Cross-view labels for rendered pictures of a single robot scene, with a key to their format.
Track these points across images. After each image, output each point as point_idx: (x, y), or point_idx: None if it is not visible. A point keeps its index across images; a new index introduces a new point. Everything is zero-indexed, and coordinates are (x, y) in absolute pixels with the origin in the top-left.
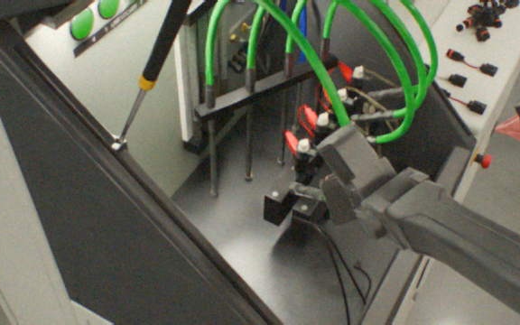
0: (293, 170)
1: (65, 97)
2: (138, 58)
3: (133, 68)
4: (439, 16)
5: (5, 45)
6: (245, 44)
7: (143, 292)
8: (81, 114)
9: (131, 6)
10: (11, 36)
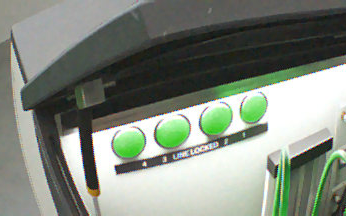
0: None
1: (69, 188)
2: (210, 199)
3: (199, 206)
4: None
5: (44, 132)
6: (337, 203)
7: None
8: (77, 205)
9: (209, 143)
10: (50, 127)
